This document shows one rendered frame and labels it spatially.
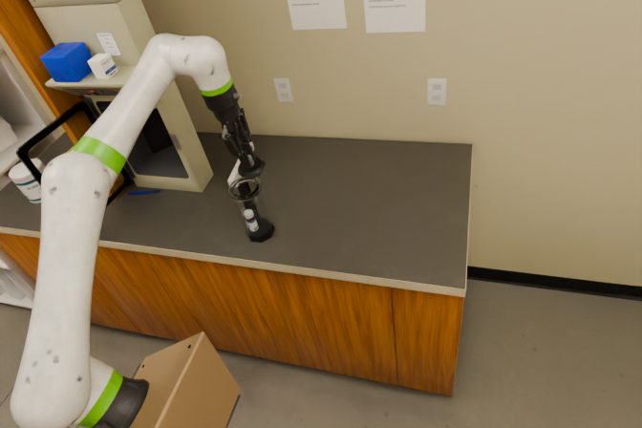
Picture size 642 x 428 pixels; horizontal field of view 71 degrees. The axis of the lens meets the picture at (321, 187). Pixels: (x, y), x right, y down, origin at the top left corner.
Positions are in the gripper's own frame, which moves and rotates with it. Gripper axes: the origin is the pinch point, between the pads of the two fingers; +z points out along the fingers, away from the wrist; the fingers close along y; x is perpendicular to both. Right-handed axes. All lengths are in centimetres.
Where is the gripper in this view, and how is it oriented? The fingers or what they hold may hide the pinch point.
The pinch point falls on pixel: (246, 155)
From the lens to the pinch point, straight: 141.9
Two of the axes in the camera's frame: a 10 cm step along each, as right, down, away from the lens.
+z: 1.9, 6.7, 7.2
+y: 2.6, -7.4, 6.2
